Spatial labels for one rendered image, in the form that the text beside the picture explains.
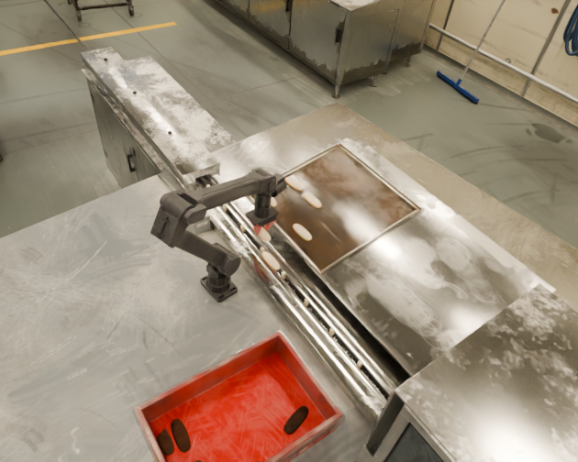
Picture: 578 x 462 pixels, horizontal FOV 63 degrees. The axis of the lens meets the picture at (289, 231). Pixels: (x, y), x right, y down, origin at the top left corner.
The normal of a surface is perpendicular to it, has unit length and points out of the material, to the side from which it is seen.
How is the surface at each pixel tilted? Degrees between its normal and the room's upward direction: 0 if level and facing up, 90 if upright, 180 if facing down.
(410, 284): 10
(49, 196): 0
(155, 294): 0
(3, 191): 0
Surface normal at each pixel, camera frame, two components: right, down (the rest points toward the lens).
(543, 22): -0.81, 0.36
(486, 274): -0.06, -0.62
